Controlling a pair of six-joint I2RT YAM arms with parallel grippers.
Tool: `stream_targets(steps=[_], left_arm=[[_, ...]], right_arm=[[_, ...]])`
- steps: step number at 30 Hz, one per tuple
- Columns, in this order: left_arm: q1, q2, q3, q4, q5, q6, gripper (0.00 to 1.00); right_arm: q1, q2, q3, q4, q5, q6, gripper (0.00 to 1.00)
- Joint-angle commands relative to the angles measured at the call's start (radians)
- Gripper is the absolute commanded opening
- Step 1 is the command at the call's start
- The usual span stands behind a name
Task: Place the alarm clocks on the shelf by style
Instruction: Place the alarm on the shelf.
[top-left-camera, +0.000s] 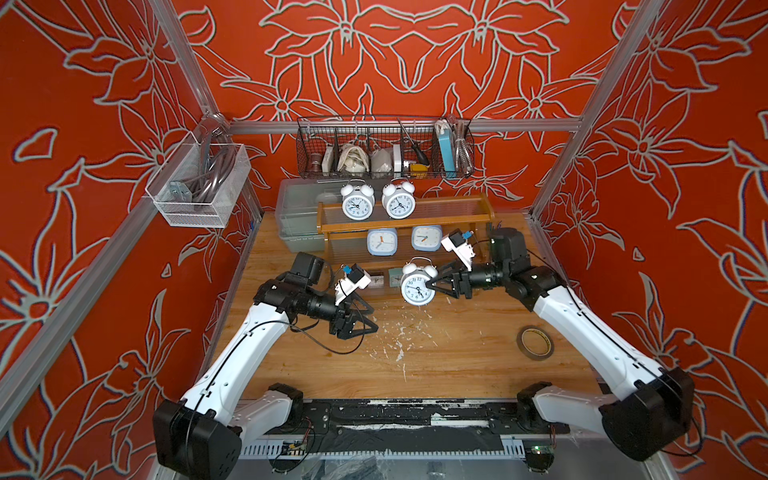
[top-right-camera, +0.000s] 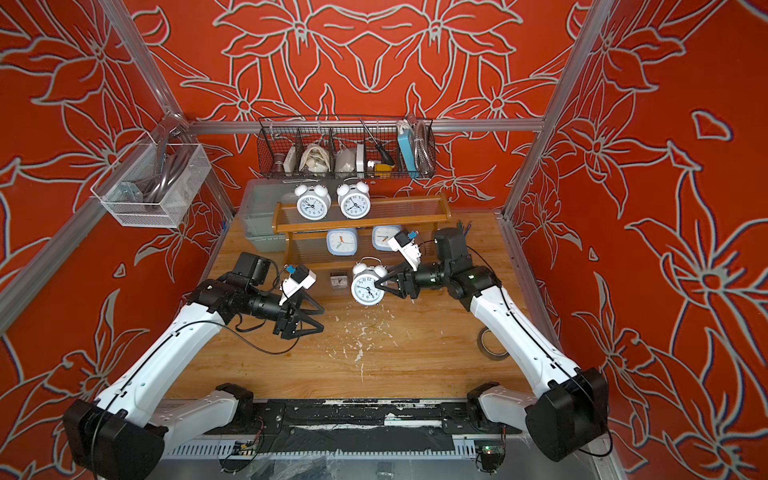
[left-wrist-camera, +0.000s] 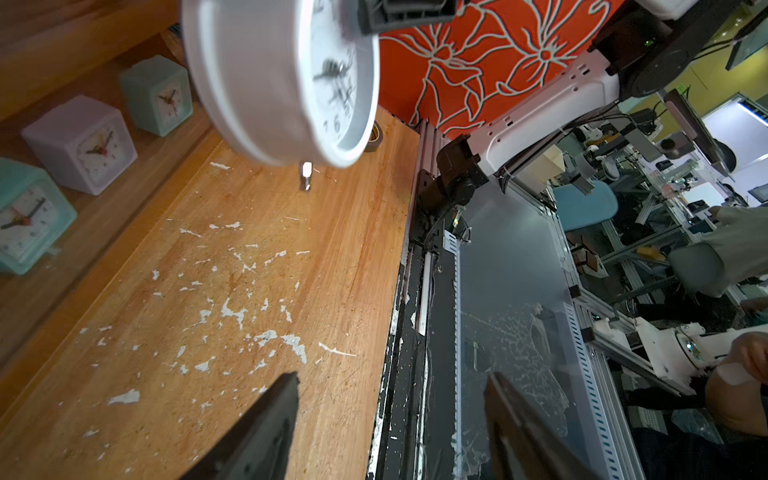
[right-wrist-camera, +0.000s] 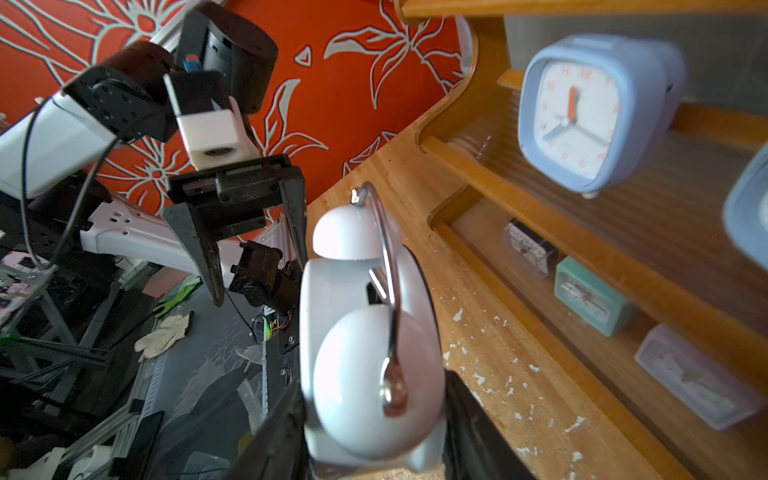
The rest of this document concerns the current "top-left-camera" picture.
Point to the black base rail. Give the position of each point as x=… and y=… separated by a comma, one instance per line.
x=499, y=416

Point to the blue box in basket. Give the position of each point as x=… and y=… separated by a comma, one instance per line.
x=444, y=133

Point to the translucent grey storage bin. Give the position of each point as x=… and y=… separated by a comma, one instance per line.
x=296, y=211

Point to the blue rounded square clock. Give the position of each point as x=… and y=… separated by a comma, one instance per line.
x=382, y=242

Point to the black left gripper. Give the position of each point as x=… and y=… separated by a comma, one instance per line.
x=343, y=327

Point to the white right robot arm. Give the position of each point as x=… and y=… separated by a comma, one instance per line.
x=647, y=406

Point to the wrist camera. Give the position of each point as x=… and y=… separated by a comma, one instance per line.
x=354, y=278
x=458, y=242

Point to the brown tape roll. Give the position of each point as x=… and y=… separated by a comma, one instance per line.
x=535, y=343

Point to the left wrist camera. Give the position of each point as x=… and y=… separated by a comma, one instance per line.
x=354, y=278

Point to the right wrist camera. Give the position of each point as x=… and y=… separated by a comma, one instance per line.
x=458, y=242

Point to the white twin-bell alarm clock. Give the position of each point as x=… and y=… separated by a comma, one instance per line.
x=358, y=201

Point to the mint green square clock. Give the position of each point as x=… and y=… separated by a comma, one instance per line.
x=395, y=277

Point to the clear small square clock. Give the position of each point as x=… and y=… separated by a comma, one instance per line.
x=377, y=281

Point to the black wire wall basket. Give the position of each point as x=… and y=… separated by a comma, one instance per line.
x=389, y=147

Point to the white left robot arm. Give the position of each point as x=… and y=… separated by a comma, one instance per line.
x=202, y=435

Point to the white wire wall basket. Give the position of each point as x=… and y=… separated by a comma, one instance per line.
x=200, y=185

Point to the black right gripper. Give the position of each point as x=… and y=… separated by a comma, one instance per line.
x=460, y=280

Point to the wooden two-tier shelf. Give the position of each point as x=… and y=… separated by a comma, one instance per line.
x=346, y=239

